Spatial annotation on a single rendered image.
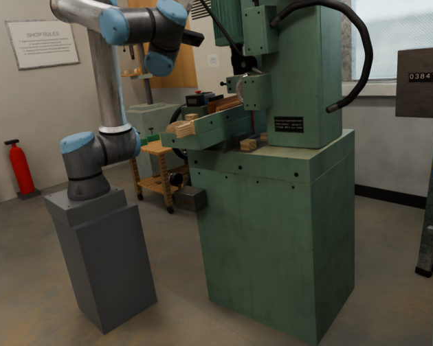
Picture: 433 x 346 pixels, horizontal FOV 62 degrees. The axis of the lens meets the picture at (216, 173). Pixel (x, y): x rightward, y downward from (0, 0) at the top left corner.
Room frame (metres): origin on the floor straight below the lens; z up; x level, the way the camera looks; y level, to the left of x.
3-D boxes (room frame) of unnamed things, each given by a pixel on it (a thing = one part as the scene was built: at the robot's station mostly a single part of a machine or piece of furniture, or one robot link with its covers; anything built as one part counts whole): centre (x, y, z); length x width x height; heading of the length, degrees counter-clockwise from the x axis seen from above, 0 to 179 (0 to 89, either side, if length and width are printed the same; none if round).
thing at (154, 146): (3.02, 0.34, 0.32); 0.66 x 0.57 x 0.64; 129
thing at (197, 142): (1.61, -0.03, 0.87); 0.61 x 0.30 x 0.06; 139
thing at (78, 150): (1.58, 0.59, 0.82); 0.17 x 0.15 x 0.18; 124
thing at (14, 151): (3.56, 1.97, 0.30); 0.19 x 0.18 x 0.60; 41
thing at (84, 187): (1.57, 0.59, 0.68); 0.19 x 0.19 x 0.10
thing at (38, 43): (4.01, 1.59, 1.48); 0.64 x 0.02 x 0.46; 131
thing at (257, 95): (1.33, -0.19, 1.02); 0.09 x 0.07 x 0.12; 139
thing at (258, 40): (1.32, -0.21, 1.22); 0.09 x 0.08 x 0.15; 49
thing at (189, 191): (1.47, 0.13, 0.58); 0.12 x 0.08 x 0.08; 49
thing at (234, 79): (1.56, -0.16, 1.03); 0.14 x 0.07 x 0.09; 49
